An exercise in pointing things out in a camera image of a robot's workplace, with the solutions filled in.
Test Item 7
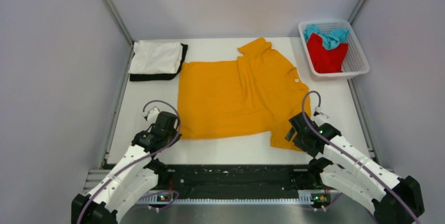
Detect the red t shirt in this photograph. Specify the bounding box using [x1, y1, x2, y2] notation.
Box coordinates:
[306, 34, 348, 73]

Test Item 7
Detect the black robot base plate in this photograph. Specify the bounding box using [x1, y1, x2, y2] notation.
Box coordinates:
[152, 165, 335, 205]

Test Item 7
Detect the left aluminium frame post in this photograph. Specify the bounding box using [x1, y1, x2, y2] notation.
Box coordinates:
[102, 0, 134, 47]

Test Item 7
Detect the white slotted cable duct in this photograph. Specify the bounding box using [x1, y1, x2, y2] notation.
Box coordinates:
[136, 193, 314, 205]

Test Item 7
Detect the white plastic basket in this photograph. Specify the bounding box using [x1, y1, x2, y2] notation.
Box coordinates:
[298, 19, 369, 80]

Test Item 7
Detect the folded black t shirt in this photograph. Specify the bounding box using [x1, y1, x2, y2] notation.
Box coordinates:
[129, 40, 188, 82]

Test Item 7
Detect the folded white t shirt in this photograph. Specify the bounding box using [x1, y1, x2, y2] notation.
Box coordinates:
[129, 40, 184, 74]

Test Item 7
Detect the yellow t shirt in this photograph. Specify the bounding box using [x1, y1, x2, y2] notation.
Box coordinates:
[178, 38, 310, 150]

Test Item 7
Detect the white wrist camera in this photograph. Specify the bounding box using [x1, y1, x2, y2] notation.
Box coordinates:
[142, 106, 161, 121]
[311, 106, 330, 126]

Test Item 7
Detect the teal t shirt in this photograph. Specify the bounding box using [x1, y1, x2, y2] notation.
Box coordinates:
[303, 24, 350, 50]

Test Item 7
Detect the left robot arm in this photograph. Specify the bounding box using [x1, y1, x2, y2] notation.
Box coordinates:
[71, 107, 181, 223]

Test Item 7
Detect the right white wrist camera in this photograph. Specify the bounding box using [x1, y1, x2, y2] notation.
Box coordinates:
[311, 106, 330, 126]

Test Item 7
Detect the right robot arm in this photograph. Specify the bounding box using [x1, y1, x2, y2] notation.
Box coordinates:
[285, 112, 425, 223]

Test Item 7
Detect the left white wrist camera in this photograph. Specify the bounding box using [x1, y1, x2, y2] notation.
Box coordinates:
[142, 106, 161, 121]

